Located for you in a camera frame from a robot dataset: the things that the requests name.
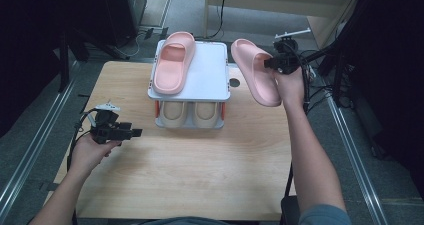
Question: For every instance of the cream clog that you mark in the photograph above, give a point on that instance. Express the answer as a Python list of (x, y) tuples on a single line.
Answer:
[(173, 115), (205, 115)]

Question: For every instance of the person's left hand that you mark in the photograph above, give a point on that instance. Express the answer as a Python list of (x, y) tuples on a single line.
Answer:
[(86, 155)]

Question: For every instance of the black tripod stand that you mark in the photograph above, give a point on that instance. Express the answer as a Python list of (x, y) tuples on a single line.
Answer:
[(338, 81)]

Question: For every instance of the person's grey shirt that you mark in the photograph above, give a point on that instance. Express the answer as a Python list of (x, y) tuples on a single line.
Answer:
[(326, 216)]

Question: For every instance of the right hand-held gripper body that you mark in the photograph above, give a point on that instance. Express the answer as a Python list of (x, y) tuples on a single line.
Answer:
[(288, 60)]

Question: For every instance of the grey tape patch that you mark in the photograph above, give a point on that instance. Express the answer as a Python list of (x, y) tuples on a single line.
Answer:
[(49, 186)]

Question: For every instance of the black metal stand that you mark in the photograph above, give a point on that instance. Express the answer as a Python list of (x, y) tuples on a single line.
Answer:
[(63, 61)]

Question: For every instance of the light wooden frame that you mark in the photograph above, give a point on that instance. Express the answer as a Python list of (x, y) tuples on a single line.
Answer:
[(266, 5)]

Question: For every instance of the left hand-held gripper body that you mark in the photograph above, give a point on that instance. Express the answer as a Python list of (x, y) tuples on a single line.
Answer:
[(110, 131)]

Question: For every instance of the metal floor rail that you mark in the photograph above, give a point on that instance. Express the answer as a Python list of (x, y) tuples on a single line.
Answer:
[(353, 158), (33, 145)]

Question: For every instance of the dark round table grommet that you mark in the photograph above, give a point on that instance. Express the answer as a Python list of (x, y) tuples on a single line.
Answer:
[(234, 82)]

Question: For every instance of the white shoe rack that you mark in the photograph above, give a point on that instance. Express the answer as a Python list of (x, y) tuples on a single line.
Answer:
[(210, 75)]

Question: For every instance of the person's right hand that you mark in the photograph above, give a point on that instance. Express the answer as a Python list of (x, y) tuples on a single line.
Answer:
[(292, 90)]

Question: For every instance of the pink slipper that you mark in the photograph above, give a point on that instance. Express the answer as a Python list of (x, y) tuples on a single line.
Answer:
[(253, 81), (166, 78)]

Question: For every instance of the black cabinet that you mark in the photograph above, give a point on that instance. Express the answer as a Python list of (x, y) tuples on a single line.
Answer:
[(116, 11)]

